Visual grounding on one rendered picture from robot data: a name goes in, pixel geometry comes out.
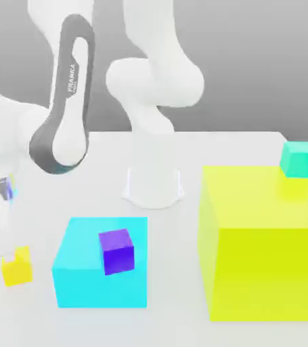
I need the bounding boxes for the small teal cube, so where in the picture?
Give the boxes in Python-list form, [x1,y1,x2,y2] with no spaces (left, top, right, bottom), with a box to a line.
[279,140,308,180]

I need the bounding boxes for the large yellow-green box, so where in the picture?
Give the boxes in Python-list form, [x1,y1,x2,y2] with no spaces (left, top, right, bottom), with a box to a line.
[196,165,308,323]

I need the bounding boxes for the large cyan box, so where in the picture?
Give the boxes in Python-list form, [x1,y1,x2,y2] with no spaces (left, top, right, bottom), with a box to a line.
[51,216,148,309]

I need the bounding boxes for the small yellow cube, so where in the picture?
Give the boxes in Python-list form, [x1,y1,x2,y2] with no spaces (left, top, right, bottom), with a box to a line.
[1,245,33,287]

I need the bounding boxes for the small purple cube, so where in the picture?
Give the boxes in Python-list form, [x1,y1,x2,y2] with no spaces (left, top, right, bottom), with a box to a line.
[97,228,135,277]

